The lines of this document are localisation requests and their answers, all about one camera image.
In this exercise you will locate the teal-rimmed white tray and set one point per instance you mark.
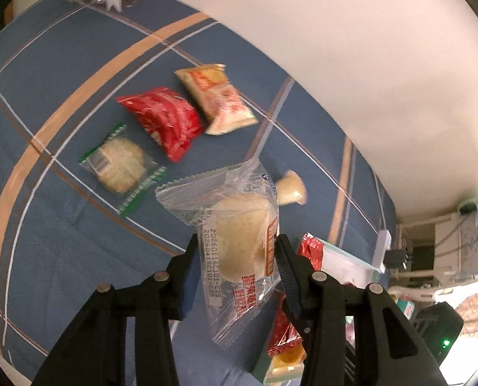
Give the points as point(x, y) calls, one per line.
point(343, 267)

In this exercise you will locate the black charger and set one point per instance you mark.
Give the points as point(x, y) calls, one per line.
point(399, 258)

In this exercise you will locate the pale jelly cup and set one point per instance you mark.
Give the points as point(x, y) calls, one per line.
point(291, 189)

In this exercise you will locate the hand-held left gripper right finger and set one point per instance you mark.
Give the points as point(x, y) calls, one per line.
point(293, 301)

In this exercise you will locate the long red patterned packet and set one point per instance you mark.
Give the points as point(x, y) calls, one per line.
point(285, 331)

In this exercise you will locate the teal toy box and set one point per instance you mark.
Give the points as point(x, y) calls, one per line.
point(405, 307)

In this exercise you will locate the cream bedside cabinet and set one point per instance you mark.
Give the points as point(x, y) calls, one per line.
point(447, 245)

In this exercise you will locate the green-edged clear cracker packet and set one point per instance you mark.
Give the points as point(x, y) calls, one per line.
point(120, 165)

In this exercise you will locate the orange cream snack packet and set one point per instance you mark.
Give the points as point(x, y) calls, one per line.
point(218, 100)

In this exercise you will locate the white power strip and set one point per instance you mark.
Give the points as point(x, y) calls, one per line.
point(382, 249)

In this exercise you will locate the clear steamed bun packet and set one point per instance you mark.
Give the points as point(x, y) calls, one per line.
point(235, 233)

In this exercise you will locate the yellow cake packet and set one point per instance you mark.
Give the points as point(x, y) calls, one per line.
point(285, 366)

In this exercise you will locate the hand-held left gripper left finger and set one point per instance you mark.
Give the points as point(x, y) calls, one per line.
point(188, 285)

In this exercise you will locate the bright red snack packet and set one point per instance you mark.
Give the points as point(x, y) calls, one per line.
point(162, 118)

